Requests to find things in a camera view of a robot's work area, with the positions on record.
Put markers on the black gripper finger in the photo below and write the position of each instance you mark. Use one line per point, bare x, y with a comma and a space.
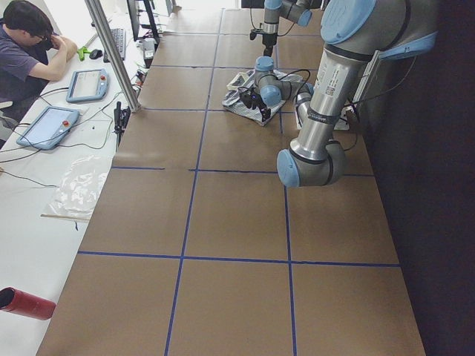
265, 112

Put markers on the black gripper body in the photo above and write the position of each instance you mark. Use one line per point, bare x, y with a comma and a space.
257, 102
266, 40

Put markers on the navy white striped polo shirt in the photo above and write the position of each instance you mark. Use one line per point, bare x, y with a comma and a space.
276, 88

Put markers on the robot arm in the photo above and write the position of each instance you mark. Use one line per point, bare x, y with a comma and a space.
296, 12
352, 32

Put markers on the black power strip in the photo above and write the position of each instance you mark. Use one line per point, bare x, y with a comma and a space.
121, 118

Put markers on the black monitor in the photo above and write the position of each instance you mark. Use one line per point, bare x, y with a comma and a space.
141, 15

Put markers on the black keyboard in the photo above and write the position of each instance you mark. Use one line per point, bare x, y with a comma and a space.
119, 38

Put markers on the black computer mouse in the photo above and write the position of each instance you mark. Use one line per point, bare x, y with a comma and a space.
95, 54

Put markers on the upper teach pendant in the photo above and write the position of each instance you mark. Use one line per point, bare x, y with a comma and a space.
88, 85

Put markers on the teach pendant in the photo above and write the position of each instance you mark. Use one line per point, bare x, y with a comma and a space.
88, 85
49, 128

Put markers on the clear plastic bag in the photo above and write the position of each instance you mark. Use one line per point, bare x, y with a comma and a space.
79, 189

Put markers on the lower teach pendant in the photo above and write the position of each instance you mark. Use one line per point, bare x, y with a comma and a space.
49, 128

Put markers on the seated person dark shirt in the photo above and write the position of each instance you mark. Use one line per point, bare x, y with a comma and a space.
31, 56

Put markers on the red cylinder bottle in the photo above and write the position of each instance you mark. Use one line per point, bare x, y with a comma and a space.
22, 303

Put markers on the green handled tool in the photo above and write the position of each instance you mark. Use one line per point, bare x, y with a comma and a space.
82, 51

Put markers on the aluminium frame post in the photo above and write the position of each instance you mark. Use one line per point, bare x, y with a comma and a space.
103, 30

